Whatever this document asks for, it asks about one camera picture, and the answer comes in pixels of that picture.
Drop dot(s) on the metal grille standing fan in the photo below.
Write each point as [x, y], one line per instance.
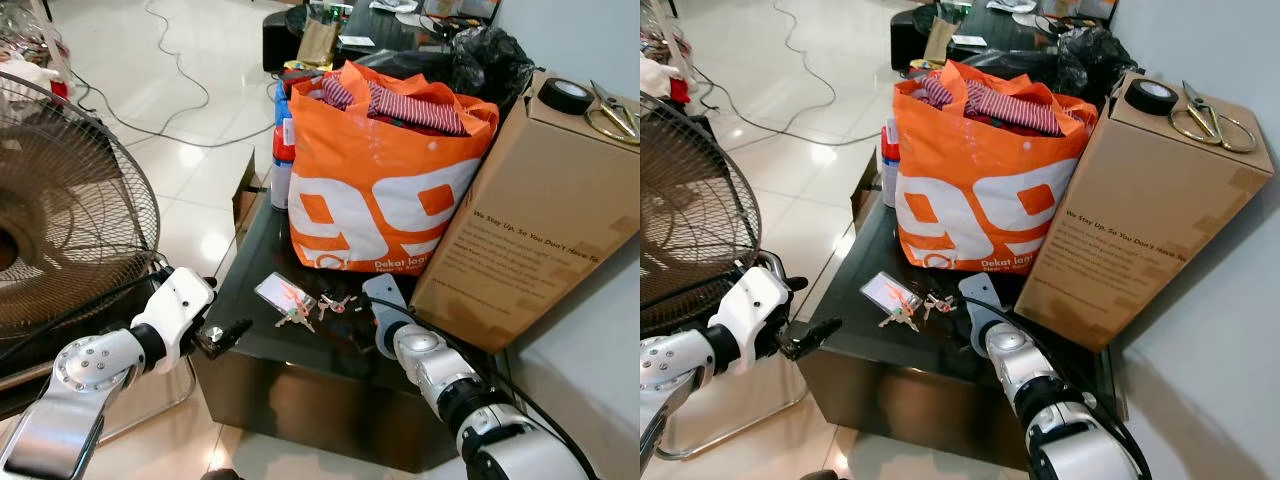
[690, 220]
[12, 240]

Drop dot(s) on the black low table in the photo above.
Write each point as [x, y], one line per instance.
[300, 400]
[900, 410]

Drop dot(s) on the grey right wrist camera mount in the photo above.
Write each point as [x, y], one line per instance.
[378, 288]
[975, 288]

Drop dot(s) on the white bottle with red label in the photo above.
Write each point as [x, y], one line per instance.
[890, 170]
[283, 170]

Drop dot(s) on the black plastic bag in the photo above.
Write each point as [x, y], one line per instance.
[1090, 55]
[490, 60]

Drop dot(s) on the black low cabinet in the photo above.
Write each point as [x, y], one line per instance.
[280, 40]
[905, 40]

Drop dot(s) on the brown cardboard flap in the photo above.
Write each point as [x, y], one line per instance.
[862, 195]
[245, 200]

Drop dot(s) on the orange and white shopping bag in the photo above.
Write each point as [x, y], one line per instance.
[935, 160]
[330, 160]

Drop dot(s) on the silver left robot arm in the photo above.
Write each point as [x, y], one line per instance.
[665, 365]
[90, 365]

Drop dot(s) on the long brown cardboard box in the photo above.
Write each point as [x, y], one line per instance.
[530, 220]
[1140, 220]

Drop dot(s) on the black tape roll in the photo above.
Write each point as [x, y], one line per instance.
[1133, 100]
[548, 100]

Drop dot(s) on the brown paper bag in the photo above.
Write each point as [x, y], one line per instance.
[318, 45]
[940, 42]

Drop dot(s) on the red striped cloth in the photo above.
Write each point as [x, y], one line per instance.
[410, 108]
[1010, 108]

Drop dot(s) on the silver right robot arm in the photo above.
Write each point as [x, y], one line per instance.
[430, 370]
[1015, 360]

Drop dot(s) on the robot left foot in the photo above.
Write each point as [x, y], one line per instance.
[220, 475]
[820, 476]

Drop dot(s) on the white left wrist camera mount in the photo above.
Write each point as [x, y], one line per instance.
[180, 310]
[755, 310]

